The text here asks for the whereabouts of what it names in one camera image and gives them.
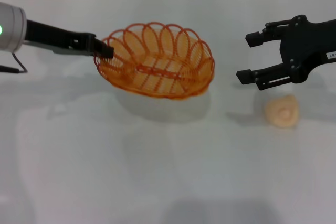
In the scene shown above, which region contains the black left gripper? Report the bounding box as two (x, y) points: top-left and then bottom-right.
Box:
(26, 19), (115, 60)

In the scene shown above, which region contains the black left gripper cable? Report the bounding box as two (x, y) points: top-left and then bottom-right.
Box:
(0, 52), (28, 74)

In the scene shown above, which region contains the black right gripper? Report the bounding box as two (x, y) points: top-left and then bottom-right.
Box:
(236, 14), (336, 91)

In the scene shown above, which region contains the beige steamed bun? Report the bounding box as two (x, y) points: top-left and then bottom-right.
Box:
(264, 94), (300, 128)

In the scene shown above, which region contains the orange wire basket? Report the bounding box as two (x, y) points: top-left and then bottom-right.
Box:
(93, 21), (216, 101)

